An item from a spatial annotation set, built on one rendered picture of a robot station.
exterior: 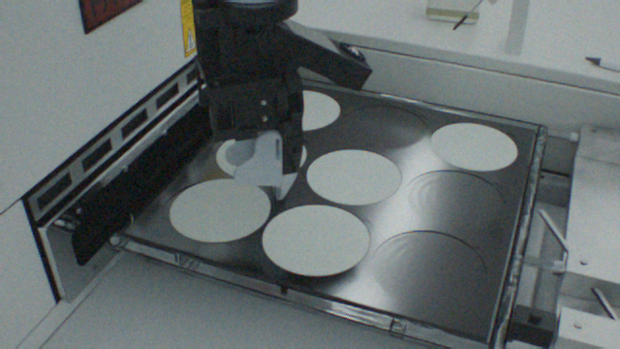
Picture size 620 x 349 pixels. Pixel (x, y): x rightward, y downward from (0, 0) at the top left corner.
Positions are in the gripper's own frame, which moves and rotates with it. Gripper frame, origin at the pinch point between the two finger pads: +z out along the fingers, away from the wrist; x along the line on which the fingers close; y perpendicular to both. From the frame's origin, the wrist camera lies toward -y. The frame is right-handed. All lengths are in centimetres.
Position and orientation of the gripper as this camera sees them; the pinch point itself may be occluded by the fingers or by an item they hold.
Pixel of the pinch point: (285, 185)
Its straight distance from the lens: 64.8
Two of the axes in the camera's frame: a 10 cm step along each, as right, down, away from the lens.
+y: -9.5, 1.9, -2.6
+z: 0.0, 8.2, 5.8
